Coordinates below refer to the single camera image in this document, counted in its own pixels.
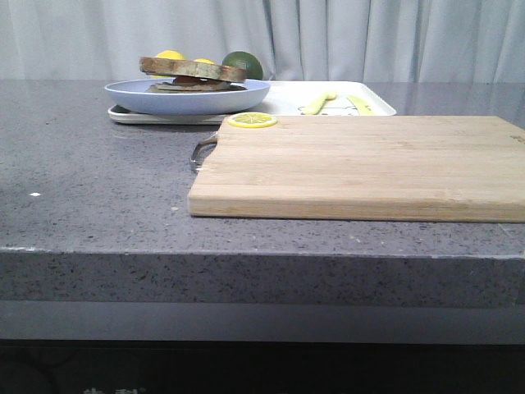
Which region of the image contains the yellow plastic knife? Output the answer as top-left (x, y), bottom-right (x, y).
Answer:
top-left (347, 95), bottom-right (375, 116)

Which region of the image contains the white curtain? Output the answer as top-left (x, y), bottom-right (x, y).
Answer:
top-left (1, 1), bottom-right (524, 83)

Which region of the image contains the small yellow lemon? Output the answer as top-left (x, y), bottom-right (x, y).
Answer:
top-left (194, 58), bottom-right (216, 65)

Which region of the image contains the light blue round plate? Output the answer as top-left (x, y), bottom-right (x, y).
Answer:
top-left (105, 79), bottom-right (270, 115)

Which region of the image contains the large yellow lemon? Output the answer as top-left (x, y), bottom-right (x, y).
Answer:
top-left (144, 50), bottom-right (189, 78)

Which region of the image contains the white rectangular tray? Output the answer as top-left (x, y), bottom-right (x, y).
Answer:
top-left (108, 81), bottom-right (396, 125)

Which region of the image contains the bread slice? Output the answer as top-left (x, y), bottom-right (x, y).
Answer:
top-left (139, 57), bottom-right (247, 82)
top-left (147, 80), bottom-right (246, 94)

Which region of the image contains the metal cutting board handle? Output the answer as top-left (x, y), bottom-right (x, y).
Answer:
top-left (189, 133), bottom-right (218, 173)

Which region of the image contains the fried egg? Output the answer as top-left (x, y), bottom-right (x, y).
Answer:
top-left (172, 76), bottom-right (222, 85)

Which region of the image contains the wooden cutting board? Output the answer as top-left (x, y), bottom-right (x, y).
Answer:
top-left (188, 116), bottom-right (524, 222)

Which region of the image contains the green lime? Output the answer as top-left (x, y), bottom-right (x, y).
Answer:
top-left (221, 51), bottom-right (264, 80)

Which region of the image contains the yellow lemon slice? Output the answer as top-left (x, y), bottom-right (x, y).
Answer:
top-left (227, 112), bottom-right (278, 128)

